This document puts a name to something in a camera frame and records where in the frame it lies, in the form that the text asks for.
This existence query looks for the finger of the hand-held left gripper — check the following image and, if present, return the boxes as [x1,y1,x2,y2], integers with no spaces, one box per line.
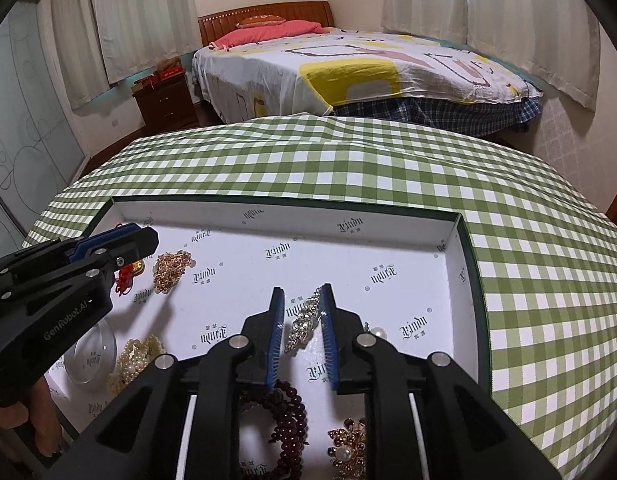
[0,223,142,286]
[0,226,160,306]

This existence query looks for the wide cream window curtain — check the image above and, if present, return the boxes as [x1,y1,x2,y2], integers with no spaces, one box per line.
[88,0,196,84]

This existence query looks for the long cream curtain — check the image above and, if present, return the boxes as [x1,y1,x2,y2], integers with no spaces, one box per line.
[465,0,602,114]

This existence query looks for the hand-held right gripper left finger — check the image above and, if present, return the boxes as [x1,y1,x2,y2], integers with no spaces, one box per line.
[51,286,286,480]

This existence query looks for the white translucent bangle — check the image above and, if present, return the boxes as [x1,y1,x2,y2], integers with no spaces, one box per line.
[71,324,120,386]

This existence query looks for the narrow cream curtain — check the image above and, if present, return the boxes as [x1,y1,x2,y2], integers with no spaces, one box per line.
[48,0,112,113]

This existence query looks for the gold pearl flower brooch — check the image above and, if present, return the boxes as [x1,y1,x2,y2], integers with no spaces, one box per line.
[327,417,369,472]

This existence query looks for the dark wooden nightstand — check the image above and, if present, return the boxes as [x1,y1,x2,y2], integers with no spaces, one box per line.
[132,77,199,129]

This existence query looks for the white pearl necklace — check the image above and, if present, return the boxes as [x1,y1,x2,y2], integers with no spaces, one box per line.
[107,335,168,395]

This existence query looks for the wooden bed headboard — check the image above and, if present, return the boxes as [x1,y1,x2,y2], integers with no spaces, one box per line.
[197,1,336,47]

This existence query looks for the dark green shallow box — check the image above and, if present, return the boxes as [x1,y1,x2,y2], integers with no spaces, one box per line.
[42,195,491,480]

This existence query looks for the green checked tablecloth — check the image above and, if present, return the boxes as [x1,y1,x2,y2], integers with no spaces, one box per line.
[26,112,617,480]

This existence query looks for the bed with patterned cover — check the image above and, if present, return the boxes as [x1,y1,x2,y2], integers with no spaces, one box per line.
[192,27,544,124]

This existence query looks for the gold chain bracelet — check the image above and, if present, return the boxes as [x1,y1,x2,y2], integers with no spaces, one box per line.
[152,250,196,295]

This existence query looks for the dark red bead necklace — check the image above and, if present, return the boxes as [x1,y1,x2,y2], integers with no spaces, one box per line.
[241,380,309,480]

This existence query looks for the orange cushion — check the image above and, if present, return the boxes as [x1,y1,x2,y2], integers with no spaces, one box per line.
[237,15,286,28]

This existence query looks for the rhinestone hair clip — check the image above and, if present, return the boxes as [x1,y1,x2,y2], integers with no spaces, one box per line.
[284,287,323,355]

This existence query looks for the frosted glass wardrobe door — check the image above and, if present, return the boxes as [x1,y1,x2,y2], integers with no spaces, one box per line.
[0,0,89,257]

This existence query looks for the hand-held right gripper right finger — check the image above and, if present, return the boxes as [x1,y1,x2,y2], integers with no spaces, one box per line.
[321,283,564,480]

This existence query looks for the pink pillow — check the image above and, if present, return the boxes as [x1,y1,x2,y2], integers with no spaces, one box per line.
[211,20,329,52]

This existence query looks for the red gift boxes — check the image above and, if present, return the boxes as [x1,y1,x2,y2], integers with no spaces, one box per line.
[138,57,186,89]

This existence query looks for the long red knot charm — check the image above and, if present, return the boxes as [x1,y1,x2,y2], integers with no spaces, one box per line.
[113,222,145,298]

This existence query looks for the person's left hand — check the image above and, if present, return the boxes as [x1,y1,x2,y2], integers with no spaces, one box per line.
[0,376,65,457]

